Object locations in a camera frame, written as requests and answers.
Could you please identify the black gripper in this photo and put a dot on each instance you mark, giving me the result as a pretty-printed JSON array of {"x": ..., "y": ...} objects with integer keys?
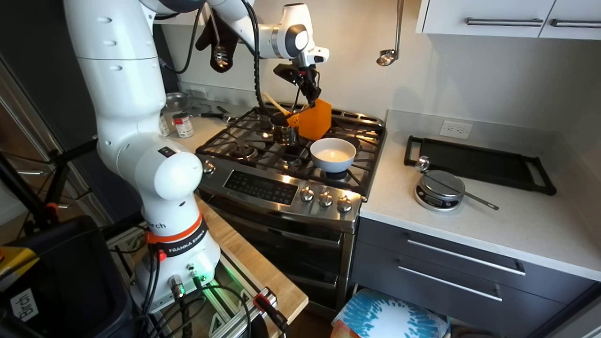
[{"x": 294, "y": 71}]

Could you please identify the orange cloth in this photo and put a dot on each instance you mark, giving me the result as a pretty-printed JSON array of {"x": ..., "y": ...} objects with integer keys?
[{"x": 313, "y": 120}]

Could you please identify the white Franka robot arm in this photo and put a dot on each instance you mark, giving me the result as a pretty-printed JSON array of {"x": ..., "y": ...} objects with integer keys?
[{"x": 125, "y": 94}]

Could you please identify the steel stove knob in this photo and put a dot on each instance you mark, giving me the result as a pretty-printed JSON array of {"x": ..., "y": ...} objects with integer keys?
[
  {"x": 326, "y": 199},
  {"x": 307, "y": 194},
  {"x": 346, "y": 203},
  {"x": 209, "y": 165}
]

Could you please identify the stainless steel gas stove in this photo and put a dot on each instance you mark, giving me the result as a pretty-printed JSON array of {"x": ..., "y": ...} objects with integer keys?
[{"x": 264, "y": 188}]

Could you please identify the small steel pot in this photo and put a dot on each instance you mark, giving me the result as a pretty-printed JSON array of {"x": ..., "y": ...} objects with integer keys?
[{"x": 282, "y": 133}]

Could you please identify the white bowl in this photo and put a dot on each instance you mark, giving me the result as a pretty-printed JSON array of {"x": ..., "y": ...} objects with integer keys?
[{"x": 333, "y": 154}]

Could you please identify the hanging metal ladle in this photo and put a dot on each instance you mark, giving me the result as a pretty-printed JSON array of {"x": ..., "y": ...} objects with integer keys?
[{"x": 388, "y": 56}]

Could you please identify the dark hanging oven mitt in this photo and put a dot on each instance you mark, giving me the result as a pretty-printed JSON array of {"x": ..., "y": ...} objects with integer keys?
[{"x": 219, "y": 43}]

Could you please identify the small jar red lid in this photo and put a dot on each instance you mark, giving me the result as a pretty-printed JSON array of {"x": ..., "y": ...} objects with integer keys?
[{"x": 183, "y": 126}]

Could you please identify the round steel lid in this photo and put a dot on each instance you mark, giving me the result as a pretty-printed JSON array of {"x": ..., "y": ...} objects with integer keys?
[{"x": 440, "y": 188}]

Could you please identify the wooden robot mounting board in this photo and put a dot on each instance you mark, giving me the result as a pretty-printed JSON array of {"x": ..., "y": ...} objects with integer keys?
[{"x": 256, "y": 263}]

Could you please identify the black rectangular tray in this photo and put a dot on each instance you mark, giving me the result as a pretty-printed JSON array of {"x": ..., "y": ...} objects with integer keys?
[{"x": 482, "y": 163}]

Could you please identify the grey base drawer cabinet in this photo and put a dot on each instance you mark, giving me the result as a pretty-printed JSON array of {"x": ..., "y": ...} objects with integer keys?
[{"x": 452, "y": 274}]

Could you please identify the blue white patterned box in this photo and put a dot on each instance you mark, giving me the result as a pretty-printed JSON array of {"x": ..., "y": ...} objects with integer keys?
[{"x": 388, "y": 317}]

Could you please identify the black tripod stand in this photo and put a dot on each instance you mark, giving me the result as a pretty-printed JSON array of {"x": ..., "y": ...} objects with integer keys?
[{"x": 31, "y": 188}]

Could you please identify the black bin with label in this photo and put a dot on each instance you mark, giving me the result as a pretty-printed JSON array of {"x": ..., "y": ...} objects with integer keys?
[{"x": 63, "y": 287}]

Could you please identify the white wall outlet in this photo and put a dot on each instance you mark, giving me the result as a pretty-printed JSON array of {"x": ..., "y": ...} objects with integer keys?
[{"x": 455, "y": 128}]

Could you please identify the white wall cabinet door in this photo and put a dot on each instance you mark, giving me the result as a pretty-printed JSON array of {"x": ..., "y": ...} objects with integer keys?
[
  {"x": 575, "y": 19},
  {"x": 489, "y": 15}
]

